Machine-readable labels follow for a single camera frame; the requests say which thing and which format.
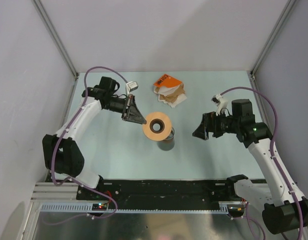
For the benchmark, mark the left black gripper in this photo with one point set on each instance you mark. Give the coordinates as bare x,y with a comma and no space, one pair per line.
132,113

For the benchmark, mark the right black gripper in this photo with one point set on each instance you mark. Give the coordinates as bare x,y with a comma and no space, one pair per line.
209,123

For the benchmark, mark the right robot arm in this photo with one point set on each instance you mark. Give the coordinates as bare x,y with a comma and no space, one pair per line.
282,204

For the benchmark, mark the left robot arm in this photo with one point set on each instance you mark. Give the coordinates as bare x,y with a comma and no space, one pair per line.
62,154

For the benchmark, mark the glass carafe with coffee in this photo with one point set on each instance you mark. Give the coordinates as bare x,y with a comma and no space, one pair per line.
168,143

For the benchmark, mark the orange coffee filter package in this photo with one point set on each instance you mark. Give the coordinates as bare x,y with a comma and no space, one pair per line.
167,81

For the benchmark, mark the stack of paper filters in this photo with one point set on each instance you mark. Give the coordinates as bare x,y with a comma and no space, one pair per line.
171,96

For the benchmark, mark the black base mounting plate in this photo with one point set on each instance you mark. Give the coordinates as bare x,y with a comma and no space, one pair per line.
162,195

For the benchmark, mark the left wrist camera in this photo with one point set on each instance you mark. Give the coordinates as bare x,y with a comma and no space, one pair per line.
131,86

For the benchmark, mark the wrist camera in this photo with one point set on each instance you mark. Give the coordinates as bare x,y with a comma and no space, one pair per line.
220,102
131,86

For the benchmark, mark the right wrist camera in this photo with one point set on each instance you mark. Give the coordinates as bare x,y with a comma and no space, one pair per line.
220,102

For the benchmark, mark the right aluminium frame post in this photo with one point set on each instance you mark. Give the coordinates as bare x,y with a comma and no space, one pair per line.
274,34

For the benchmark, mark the aluminium frame post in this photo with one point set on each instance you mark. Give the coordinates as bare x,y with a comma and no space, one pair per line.
43,14
274,34

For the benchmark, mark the aluminium extrusion rail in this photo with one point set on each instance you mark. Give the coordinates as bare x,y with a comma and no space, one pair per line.
47,191

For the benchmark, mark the left aluminium frame post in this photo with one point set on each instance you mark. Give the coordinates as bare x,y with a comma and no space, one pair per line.
43,14

